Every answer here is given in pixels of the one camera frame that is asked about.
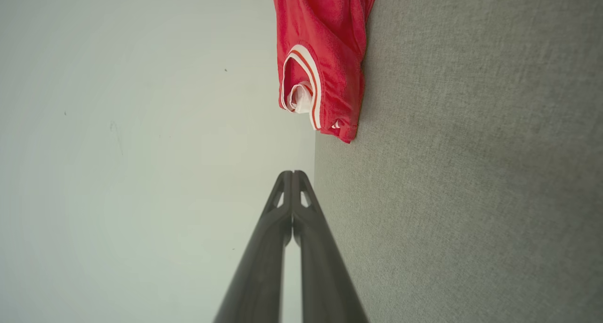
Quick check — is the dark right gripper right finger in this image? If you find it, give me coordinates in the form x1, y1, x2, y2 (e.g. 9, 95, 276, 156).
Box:
292, 171, 370, 323

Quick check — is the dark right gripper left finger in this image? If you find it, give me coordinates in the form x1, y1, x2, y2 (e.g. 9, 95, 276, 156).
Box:
214, 171, 293, 323

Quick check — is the red white sports jersey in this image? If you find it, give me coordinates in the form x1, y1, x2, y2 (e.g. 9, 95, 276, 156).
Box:
271, 0, 383, 144

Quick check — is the grey fabric sofa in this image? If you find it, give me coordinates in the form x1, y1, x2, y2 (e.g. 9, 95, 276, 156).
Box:
313, 0, 603, 323

